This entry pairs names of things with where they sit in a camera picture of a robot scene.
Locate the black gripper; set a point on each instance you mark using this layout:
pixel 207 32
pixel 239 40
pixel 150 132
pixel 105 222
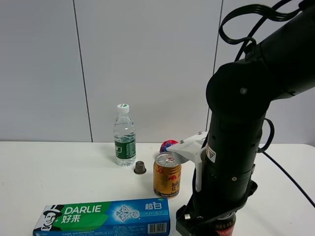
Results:
pixel 197 217

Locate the red black drink can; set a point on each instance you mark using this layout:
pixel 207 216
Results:
pixel 225 226

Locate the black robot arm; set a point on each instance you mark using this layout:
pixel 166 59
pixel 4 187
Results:
pixel 238 95

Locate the Darlie toothpaste box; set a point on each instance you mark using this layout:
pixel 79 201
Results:
pixel 140 217

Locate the gold energy drink can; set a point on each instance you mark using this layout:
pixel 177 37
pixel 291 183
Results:
pixel 167 175

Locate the grey coffee capsule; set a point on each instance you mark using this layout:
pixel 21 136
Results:
pixel 140 168

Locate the pink blue spiky ball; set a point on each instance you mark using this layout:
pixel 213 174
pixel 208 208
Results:
pixel 166 144

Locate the clear water bottle green label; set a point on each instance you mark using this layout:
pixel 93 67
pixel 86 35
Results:
pixel 124 137

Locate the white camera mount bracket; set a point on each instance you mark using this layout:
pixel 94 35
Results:
pixel 191 149

